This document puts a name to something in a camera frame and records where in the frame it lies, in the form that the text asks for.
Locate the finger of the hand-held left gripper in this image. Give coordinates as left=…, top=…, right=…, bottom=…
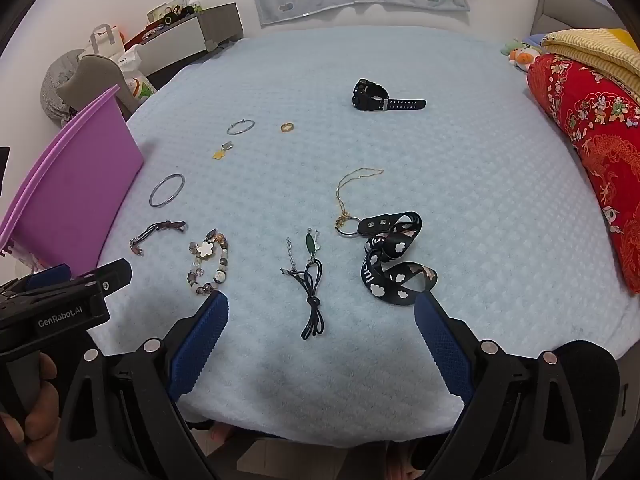
left=27, top=263, right=73, bottom=292
left=86, top=259, right=134, bottom=294

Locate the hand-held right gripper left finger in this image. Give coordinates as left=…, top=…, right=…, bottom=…
left=52, top=290, right=230, bottom=480

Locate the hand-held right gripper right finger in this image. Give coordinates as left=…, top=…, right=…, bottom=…
left=414, top=291, right=593, bottom=480

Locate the brown cord bracelet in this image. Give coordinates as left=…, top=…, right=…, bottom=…
left=129, top=220, right=188, bottom=257

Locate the large plain silver bangle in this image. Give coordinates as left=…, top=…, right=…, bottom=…
left=148, top=173, right=186, bottom=208

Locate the beaded flower bracelet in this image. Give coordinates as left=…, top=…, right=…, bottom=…
left=186, top=229, right=232, bottom=297

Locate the purple plastic basin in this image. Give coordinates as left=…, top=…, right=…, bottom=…
left=0, top=85, right=146, bottom=271

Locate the black floral hair band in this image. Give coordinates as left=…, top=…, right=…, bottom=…
left=335, top=211, right=438, bottom=307

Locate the black cord necklace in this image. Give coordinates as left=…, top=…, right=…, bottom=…
left=292, top=260, right=326, bottom=339

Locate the green pendant chain bracelet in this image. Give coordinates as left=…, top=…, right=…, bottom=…
left=280, top=227, right=322, bottom=277

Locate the gold chain necklace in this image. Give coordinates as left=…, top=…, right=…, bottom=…
left=334, top=167, right=385, bottom=233

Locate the black wrist watch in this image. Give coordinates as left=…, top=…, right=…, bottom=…
left=351, top=78, right=427, bottom=111

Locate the person's left hand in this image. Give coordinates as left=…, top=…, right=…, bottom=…
left=0, top=353, right=62, bottom=458

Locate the light blue blanket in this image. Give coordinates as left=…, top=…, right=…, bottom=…
left=87, top=35, right=633, bottom=436

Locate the printed plastic bag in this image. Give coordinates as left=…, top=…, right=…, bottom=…
left=117, top=45, right=157, bottom=101

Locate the grey checked cloth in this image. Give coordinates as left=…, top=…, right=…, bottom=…
left=39, top=49, right=88, bottom=128

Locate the grey chair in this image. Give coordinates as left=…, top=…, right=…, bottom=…
left=55, top=54, right=143, bottom=116

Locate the white tote bag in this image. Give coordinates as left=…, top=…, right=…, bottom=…
left=82, top=23, right=126, bottom=61

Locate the red box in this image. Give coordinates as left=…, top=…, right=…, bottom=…
left=124, top=22, right=166, bottom=46

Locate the grey bedside cabinet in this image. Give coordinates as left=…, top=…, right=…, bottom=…
left=135, top=2, right=244, bottom=73

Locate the red printed quilt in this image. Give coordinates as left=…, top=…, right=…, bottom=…
left=527, top=52, right=640, bottom=296

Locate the picture card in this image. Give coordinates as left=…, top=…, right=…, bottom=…
left=147, top=0, right=190, bottom=20

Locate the small colourful plush toy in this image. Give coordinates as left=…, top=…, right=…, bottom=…
left=501, top=40, right=543, bottom=73

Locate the yellow striped blanket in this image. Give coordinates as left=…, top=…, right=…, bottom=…
left=541, top=27, right=640, bottom=101

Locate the grey headboard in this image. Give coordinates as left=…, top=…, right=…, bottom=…
left=530, top=0, right=618, bottom=36

